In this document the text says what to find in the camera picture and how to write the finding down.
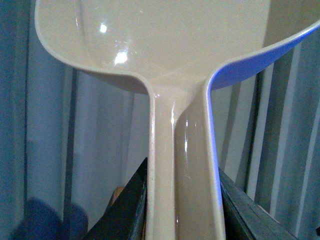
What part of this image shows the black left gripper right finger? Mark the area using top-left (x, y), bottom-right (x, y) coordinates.
top-left (219, 169), bottom-right (296, 240)

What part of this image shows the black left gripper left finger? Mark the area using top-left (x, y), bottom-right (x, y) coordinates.
top-left (84, 158), bottom-right (148, 240)

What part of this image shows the beige plastic dustpan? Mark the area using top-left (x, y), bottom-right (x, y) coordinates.
top-left (34, 0), bottom-right (320, 240)

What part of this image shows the grey curtain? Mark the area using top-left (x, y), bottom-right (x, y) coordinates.
top-left (0, 0), bottom-right (316, 240)

